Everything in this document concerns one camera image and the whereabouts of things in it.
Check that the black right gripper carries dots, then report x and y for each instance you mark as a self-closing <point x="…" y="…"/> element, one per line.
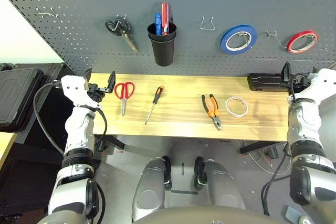
<point x="300" y="82"/>

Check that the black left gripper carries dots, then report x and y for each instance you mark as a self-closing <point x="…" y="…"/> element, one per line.
<point x="95" y="93"/>

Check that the white tape roll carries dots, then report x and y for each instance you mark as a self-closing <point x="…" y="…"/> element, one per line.
<point x="237" y="115"/>

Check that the orange black pliers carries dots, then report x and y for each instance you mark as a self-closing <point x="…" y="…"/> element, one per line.
<point x="213" y="111"/>

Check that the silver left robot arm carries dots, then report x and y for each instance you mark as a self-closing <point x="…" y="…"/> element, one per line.
<point x="78" y="129"/>

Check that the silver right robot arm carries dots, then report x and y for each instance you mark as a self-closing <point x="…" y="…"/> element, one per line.
<point x="304" y="119"/>

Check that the red tape roll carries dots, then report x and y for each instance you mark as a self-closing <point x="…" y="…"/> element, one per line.
<point x="290" y="46"/>

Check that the small black tool case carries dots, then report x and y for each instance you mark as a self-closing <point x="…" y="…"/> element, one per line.
<point x="265" y="82"/>

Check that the silver single peg hook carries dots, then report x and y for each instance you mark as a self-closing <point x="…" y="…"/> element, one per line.
<point x="278" y="41"/>
<point x="246" y="39"/>

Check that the black cabinet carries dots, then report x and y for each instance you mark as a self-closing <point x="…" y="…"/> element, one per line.
<point x="50" y="119"/>

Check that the black plastic cup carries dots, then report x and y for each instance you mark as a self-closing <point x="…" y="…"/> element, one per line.
<point x="162" y="51"/>

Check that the blue tape roll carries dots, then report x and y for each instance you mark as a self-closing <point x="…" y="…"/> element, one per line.
<point x="223" y="42"/>

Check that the large black hard case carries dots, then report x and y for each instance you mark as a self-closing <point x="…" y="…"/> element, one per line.
<point x="18" y="95"/>

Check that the black power adapter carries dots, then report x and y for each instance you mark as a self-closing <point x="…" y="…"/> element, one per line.
<point x="273" y="153"/>

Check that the silver double peg hook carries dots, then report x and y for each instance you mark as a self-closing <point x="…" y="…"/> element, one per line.
<point x="42" y="13"/>

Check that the yellow wooden side table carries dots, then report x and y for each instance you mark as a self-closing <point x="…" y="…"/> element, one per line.
<point x="5" y="145"/>

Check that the grey left robot leg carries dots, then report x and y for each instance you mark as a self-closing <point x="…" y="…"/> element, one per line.
<point x="149" y="190"/>

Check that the grey robot leg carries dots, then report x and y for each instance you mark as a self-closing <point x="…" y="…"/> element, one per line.
<point x="223" y="187"/>
<point x="149" y="190"/>

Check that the short black floor tape strip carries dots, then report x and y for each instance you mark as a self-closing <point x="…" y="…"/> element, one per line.
<point x="183" y="169"/>

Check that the grey right robot leg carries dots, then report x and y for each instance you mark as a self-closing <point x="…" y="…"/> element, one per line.
<point x="223" y="187"/>

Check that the long black floor tape strip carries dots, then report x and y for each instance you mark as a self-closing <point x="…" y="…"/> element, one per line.
<point x="183" y="192"/>

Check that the grey flat plate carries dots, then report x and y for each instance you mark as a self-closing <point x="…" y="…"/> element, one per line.
<point x="291" y="214"/>

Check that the grey robot torso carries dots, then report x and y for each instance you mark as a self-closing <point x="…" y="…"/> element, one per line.
<point x="183" y="216"/>

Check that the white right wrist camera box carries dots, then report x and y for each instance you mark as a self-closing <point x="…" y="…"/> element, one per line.
<point x="325" y="79"/>

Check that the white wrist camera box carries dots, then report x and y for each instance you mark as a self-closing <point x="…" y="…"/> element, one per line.
<point x="74" y="87"/>
<point x="325" y="79"/>

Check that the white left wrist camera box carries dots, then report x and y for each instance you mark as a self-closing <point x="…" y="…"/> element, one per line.
<point x="74" y="87"/>

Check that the black table bracket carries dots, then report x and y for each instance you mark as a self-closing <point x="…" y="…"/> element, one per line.
<point x="115" y="142"/>
<point x="254" y="148"/>

